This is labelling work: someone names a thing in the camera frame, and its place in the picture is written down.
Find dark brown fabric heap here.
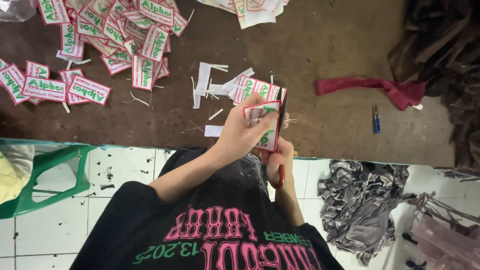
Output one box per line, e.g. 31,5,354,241
387,0,480,170

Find pink plastic bag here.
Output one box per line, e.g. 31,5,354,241
410,214,480,270

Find pile of red-bordered patches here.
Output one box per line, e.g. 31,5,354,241
0,0,190,106

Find red-handled black scissors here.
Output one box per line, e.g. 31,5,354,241
269,87,289,190

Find single red-bordered embroidered patch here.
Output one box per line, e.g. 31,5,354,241
242,100,282,154

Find bundle of thin fabric strips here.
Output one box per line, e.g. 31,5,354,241
402,190,480,226

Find heap of white backing offcuts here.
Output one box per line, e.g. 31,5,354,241
197,0,290,30

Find black printed t-shirt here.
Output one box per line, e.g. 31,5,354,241
69,147,344,270

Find grey shiny fabric heap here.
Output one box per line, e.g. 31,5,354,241
317,159,410,267

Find clear plastic bag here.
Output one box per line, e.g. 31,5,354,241
0,0,38,23

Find person's left hand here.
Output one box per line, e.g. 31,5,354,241
215,92,290,160

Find uncut strip of three patches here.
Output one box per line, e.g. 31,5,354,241
233,74,288,106

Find cluster of white fabric scraps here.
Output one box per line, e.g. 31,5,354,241
191,61,256,110

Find person's right hand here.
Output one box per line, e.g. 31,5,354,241
259,137,297,189

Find pale yellow cloth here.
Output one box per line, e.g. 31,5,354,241
0,144,35,205

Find blue thread snips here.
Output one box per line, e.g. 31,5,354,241
371,104,382,135

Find green plastic chair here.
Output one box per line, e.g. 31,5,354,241
0,144,97,220

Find white rectangular fabric scrap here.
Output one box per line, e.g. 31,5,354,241
204,125,225,138

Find red cloth strip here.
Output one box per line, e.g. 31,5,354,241
314,76,427,112

